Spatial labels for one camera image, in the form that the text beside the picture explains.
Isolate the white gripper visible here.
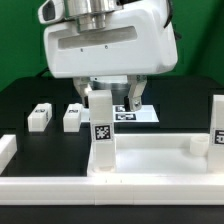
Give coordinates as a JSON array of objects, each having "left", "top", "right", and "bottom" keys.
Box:
[{"left": 38, "top": 0, "right": 178, "bottom": 111}]

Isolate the white desk top tray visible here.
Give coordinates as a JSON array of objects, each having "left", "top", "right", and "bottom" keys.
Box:
[{"left": 87, "top": 133, "right": 224, "bottom": 176}]

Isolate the fiducial marker plate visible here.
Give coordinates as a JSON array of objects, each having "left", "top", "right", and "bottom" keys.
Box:
[{"left": 81, "top": 105, "right": 159, "bottom": 123}]

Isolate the white front fence bar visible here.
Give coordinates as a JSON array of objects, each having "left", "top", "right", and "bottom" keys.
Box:
[{"left": 0, "top": 175, "right": 224, "bottom": 205}]

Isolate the white left fence block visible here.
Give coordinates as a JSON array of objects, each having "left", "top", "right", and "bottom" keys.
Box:
[{"left": 0, "top": 135, "right": 17, "bottom": 175}]

